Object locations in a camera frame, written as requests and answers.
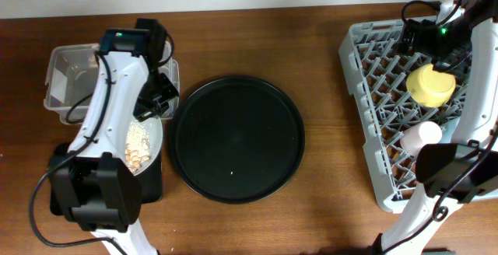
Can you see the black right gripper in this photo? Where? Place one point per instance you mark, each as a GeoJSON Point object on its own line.
{"type": "Point", "coordinates": [422, 29]}

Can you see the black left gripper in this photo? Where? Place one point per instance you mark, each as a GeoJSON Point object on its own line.
{"type": "Point", "coordinates": [148, 111]}

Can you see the yellow bowl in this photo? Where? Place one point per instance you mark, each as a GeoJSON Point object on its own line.
{"type": "Point", "coordinates": [429, 87]}

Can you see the grey plate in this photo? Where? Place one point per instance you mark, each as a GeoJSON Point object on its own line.
{"type": "Point", "coordinates": [155, 129]}

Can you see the food scraps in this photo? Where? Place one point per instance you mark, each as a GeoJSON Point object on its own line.
{"type": "Point", "coordinates": [137, 147]}

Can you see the pink cup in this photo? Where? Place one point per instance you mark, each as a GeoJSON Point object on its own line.
{"type": "Point", "coordinates": [416, 137]}

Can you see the blue cup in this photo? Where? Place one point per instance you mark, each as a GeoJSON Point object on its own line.
{"type": "Point", "coordinates": [448, 129]}

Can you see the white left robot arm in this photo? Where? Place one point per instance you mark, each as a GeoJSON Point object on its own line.
{"type": "Point", "coordinates": [92, 182]}

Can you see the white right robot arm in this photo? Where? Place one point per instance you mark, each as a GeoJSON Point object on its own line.
{"type": "Point", "coordinates": [447, 175]}

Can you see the grey dishwasher rack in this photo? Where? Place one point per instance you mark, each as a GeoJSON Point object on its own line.
{"type": "Point", "coordinates": [376, 75]}

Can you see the clear plastic waste bin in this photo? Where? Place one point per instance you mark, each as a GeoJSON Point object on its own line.
{"type": "Point", "coordinates": [72, 73]}

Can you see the round black tray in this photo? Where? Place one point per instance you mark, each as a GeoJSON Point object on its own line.
{"type": "Point", "coordinates": [237, 139]}

